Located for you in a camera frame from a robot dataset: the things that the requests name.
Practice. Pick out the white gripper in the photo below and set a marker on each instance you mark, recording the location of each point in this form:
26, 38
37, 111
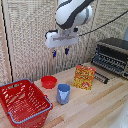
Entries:
61, 40

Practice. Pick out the black toaster oven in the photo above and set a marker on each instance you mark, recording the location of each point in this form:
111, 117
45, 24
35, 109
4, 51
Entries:
113, 50

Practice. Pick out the woven folding screen panel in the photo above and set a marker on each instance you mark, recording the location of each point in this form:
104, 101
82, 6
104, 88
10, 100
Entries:
80, 53
30, 43
106, 13

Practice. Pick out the red plastic bowl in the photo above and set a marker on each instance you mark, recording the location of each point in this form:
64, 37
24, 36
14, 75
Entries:
49, 82

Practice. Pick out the orange red food box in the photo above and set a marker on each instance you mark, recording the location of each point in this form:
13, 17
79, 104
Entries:
84, 77

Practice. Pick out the blue plastic cup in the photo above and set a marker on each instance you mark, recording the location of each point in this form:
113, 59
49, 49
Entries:
63, 94

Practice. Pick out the red shopping basket blue rim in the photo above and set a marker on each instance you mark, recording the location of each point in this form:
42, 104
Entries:
23, 103

